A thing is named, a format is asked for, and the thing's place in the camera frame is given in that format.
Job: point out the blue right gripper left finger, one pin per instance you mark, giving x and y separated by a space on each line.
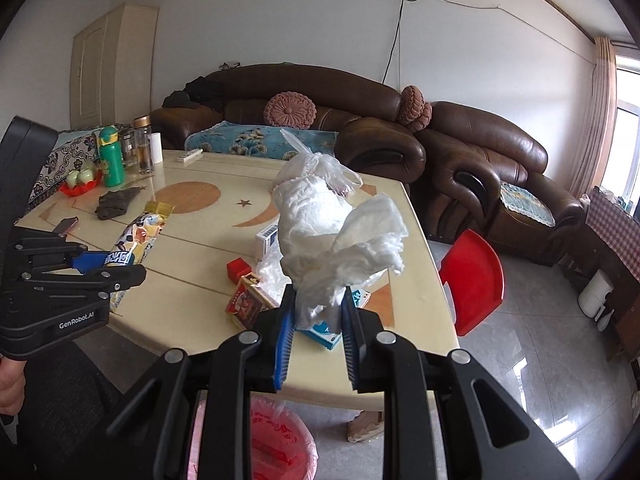
286 316

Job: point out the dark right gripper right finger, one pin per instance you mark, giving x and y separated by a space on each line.
349 339

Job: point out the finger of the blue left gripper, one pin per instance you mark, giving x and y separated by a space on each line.
89 261

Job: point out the colourful snack wrapper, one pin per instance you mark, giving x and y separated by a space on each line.
137 240

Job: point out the red gold cigarette box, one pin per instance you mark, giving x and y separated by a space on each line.
248 301

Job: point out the clear plastic bag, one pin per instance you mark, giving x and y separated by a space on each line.
272 281

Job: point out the white tissue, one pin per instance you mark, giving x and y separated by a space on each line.
328 245

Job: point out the small red cube box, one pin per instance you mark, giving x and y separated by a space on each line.
237 268

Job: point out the pink cushion on sofa arm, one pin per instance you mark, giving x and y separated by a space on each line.
415 112

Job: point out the pink lined trash bin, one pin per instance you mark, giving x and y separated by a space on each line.
281 445

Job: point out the person left hand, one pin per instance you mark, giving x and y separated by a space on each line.
12 386

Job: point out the smartphone with red case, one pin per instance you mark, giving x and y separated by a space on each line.
65 226

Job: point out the dark grey rag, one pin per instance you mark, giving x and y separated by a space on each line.
115 204

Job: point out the red plate with fruit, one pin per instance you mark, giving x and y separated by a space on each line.
81 181

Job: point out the green kids water bottle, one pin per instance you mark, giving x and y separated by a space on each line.
110 154

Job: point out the black white patterned cloth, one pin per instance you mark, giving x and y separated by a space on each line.
74 150

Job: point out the beige patterned coffee table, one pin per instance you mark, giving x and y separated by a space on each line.
222 202

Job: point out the glass jar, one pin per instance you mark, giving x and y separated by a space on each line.
127 140

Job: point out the red plastic chair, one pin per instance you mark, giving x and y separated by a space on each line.
474 274

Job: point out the plastic bag of peanuts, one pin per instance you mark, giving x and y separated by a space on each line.
340 179

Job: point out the white cup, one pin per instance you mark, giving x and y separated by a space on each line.
156 150

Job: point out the glass tea bottle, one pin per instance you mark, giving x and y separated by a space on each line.
142 132

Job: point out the white remote control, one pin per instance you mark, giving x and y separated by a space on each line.
190 155

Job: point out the brown leather long sofa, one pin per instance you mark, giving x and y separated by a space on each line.
363 114

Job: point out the brown leather armchair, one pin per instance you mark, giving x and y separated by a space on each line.
471 155

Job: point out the blue floral sofa cover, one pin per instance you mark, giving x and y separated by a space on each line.
258 141

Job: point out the beige wardrobe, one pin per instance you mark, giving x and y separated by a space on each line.
111 67

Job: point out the blue armchair seat cover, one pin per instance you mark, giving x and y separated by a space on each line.
523 202

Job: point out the dark clothes on sofa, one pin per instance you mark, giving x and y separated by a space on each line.
198 92

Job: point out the pink round cushion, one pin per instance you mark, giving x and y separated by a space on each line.
290 109

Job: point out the white appliance on floor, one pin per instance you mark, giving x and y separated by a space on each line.
592 299

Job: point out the pink curtain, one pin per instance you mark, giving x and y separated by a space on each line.
596 136

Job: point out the red checked cloth cabinet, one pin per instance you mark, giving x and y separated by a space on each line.
608 240

